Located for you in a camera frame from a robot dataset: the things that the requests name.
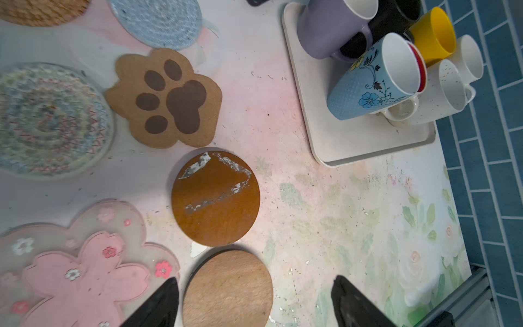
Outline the blue woven round coaster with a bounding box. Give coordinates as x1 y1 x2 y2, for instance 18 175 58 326
108 0 202 50

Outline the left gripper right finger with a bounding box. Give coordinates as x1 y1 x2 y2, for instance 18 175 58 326
331 275 395 327

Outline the yellow mug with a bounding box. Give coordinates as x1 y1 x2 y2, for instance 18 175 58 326
409 7 457 67

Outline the light blue floral mug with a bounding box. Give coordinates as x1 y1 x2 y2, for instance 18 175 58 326
326 33 421 121

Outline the white mug front right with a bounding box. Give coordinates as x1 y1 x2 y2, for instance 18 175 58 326
383 59 476 128

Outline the white mug red inside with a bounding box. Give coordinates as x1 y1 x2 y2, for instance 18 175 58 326
407 41 428 93

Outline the lilac mug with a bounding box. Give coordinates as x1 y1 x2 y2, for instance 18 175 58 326
297 0 379 59

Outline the amber glossy round coaster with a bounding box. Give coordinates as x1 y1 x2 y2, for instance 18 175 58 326
171 151 261 247

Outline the tan rattan round coaster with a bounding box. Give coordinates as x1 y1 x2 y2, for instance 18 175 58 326
1 0 91 27

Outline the white mug far right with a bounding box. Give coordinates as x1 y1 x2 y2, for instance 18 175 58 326
448 35 484 84

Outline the black mug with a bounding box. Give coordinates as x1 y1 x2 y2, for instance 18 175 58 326
335 0 422 62

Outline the black desk calculator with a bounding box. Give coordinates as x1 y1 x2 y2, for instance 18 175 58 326
247 0 268 7

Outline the pale woven round coaster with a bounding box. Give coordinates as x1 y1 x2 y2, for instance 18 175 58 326
1 63 116 181

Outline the brown paw print coaster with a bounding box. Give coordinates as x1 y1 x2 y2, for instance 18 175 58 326
105 49 223 149

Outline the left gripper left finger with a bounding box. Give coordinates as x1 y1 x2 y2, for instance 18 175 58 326
121 277 180 327

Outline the pink flower coaster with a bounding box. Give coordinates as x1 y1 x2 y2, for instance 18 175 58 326
1 200 180 326

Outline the beige rectangular tray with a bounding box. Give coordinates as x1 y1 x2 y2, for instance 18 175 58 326
282 2 437 168

